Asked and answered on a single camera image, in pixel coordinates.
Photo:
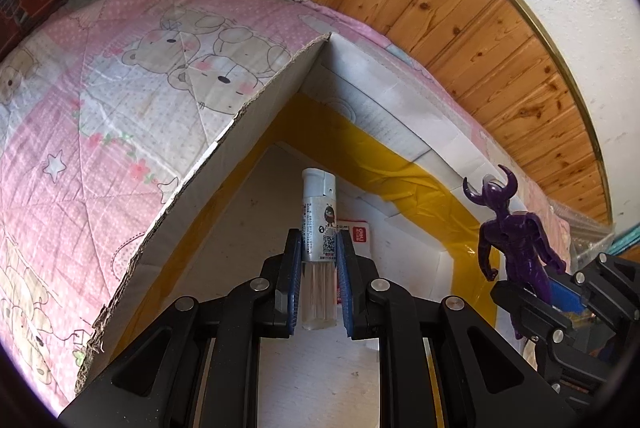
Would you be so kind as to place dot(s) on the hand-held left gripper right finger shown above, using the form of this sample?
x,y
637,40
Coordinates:
x,y
345,298

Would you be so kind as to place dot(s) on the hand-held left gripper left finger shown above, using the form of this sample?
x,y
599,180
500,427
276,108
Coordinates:
x,y
295,298

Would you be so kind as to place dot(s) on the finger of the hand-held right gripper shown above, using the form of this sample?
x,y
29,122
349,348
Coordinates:
x,y
607,293
530,314

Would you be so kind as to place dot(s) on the small red white box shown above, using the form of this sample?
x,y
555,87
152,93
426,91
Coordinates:
x,y
357,238

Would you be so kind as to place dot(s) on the purple action figure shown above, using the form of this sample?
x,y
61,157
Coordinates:
x,y
520,243

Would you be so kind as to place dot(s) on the white toothpick container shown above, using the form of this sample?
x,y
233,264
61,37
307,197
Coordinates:
x,y
317,218

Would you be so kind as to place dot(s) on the white cardboard box yellow tape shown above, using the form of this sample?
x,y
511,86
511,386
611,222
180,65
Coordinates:
x,y
250,142

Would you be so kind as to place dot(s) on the bubble wrap sheet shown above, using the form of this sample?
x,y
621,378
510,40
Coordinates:
x,y
585,228

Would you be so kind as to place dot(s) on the pink bear printed blanket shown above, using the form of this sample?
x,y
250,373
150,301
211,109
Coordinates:
x,y
125,57

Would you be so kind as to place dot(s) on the teal painted frame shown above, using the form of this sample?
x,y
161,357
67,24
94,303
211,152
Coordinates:
x,y
622,240

